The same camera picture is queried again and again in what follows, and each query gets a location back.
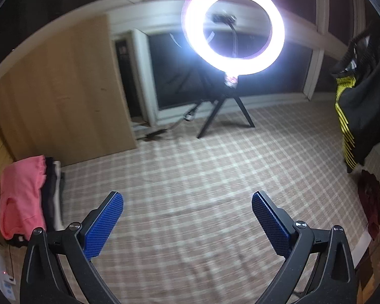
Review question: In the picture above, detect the black yellow striped garment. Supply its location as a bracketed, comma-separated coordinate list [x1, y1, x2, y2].
[331, 22, 380, 173]

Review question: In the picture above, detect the dark folded clothes stack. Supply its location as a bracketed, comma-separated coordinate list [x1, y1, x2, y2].
[40, 157, 65, 232]

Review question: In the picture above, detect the white power strip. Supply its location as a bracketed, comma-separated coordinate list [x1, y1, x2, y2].
[0, 270, 16, 303]

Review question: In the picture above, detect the dark red garment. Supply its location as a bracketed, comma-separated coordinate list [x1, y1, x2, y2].
[358, 169, 380, 240]

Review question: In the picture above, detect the pink folded garment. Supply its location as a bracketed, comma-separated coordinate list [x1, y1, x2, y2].
[0, 155, 46, 240]

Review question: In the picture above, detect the beige plaid table cloth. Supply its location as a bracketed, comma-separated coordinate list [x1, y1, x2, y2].
[63, 102, 367, 303]

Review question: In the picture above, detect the light wooden board panel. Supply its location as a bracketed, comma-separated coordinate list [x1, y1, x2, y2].
[0, 15, 136, 165]

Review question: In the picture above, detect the black cable on sill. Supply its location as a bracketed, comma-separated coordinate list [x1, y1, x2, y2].
[136, 99, 207, 142]

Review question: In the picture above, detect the phone holder in ring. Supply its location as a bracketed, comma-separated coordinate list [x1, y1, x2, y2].
[203, 12, 239, 58]

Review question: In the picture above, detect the white ring light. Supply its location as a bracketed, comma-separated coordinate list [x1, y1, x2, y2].
[181, 0, 286, 78]

